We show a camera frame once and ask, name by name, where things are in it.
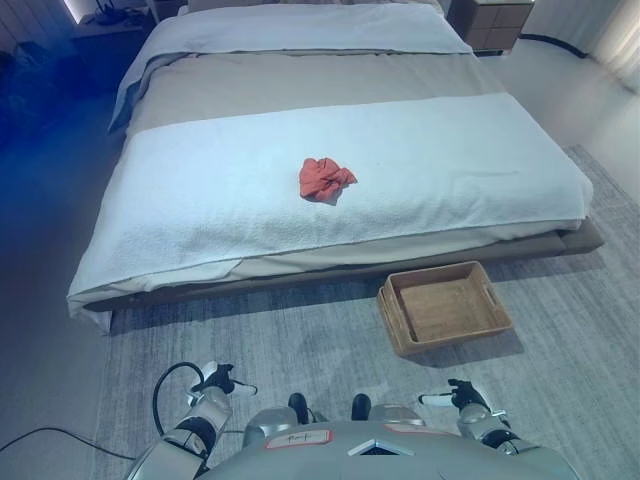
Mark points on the red cloth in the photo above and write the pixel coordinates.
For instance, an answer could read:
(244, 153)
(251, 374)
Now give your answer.
(322, 180)

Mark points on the robot legs and torso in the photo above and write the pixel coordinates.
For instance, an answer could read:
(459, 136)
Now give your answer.
(300, 340)

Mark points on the silver right robot leg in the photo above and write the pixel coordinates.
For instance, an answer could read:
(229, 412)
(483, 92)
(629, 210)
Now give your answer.
(390, 415)

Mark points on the silver robot torso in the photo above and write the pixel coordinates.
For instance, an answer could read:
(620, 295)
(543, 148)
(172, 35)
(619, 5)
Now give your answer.
(375, 457)

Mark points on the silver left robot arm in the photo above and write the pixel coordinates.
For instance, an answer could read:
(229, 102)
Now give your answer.
(207, 412)

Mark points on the brown wicker basket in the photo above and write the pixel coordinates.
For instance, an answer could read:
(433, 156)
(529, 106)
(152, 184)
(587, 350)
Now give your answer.
(440, 305)

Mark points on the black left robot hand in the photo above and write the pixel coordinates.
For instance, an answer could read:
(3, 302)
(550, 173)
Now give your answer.
(224, 380)

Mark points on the beige mattress sheet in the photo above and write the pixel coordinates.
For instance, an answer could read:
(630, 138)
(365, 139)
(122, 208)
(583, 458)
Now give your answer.
(280, 265)

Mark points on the white folded bed sheet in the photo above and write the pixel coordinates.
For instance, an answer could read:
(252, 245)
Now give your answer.
(300, 25)

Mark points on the brown bed frame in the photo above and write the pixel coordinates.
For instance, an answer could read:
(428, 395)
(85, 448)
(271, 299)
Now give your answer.
(575, 242)

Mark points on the beige duvet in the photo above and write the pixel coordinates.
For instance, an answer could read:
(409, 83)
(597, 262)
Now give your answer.
(300, 80)

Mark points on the brown wooden nightstand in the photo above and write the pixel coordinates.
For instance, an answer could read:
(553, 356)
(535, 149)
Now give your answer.
(495, 22)

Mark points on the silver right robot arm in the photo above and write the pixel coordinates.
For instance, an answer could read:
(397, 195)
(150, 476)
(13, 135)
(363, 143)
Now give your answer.
(500, 440)

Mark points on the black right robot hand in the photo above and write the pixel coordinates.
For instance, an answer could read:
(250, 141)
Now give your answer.
(461, 392)

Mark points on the white curtain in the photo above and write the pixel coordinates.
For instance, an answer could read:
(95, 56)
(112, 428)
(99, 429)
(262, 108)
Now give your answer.
(617, 30)

